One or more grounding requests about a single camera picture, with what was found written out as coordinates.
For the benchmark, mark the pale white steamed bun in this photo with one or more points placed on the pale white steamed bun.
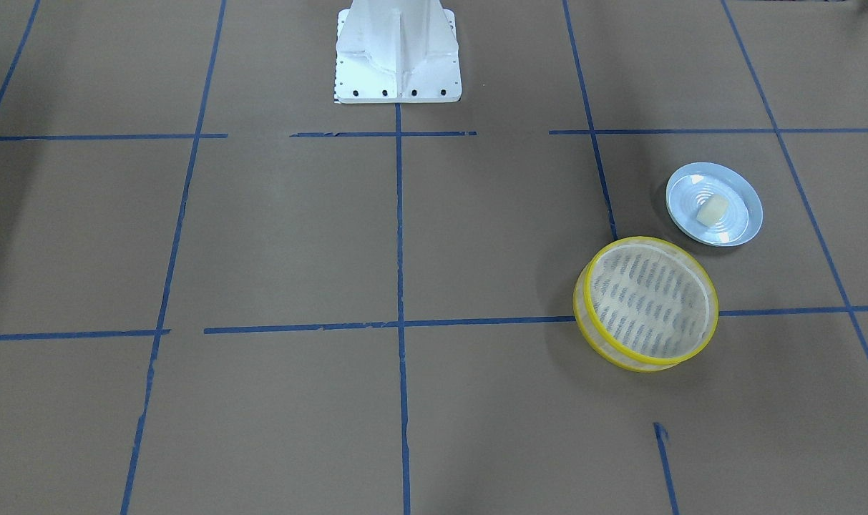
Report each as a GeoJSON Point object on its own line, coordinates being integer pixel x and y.
{"type": "Point", "coordinates": [712, 210]}

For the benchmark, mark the yellow rimmed bamboo steamer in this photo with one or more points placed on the yellow rimmed bamboo steamer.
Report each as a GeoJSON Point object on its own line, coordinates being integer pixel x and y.
{"type": "Point", "coordinates": [645, 305]}

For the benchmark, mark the light blue plate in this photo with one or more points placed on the light blue plate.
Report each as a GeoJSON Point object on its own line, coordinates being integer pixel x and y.
{"type": "Point", "coordinates": [689, 187]}

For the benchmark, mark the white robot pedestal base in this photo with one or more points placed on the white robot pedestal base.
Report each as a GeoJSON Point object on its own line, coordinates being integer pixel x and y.
{"type": "Point", "coordinates": [397, 51]}

